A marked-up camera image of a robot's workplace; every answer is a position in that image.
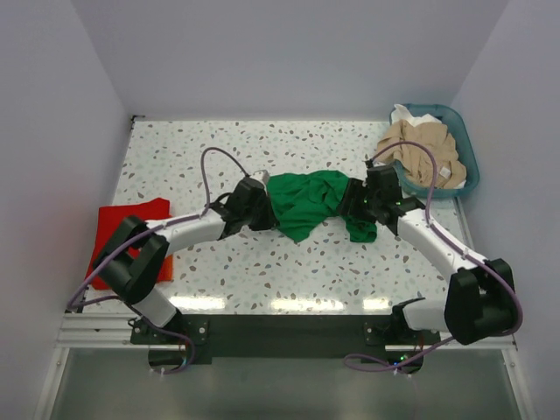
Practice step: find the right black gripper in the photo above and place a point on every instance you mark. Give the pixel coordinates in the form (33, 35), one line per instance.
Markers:
(354, 190)

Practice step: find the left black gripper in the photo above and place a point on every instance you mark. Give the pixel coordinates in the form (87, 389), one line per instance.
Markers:
(269, 221)

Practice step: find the green polo shirt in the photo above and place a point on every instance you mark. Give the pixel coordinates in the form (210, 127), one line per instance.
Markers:
(301, 202)

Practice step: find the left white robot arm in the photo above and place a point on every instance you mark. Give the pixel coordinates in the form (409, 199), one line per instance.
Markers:
(132, 258)

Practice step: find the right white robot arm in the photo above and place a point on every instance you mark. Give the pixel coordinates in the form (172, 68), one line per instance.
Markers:
(480, 298)

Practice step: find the beige crumpled shirt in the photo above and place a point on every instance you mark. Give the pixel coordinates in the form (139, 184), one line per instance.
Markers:
(393, 136)

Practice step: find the white crumpled shirt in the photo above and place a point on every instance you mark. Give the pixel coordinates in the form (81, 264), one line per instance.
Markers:
(435, 136)

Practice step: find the orange folded t shirt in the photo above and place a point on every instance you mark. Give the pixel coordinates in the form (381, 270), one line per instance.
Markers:
(165, 274)

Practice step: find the teal plastic basket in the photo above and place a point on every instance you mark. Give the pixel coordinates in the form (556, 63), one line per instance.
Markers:
(456, 127)

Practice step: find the red folded t shirt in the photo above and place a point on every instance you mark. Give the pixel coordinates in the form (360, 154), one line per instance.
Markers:
(109, 218)

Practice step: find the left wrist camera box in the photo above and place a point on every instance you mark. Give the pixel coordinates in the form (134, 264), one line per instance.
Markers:
(262, 176)

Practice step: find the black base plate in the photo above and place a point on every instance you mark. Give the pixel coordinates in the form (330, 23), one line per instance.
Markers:
(207, 337)

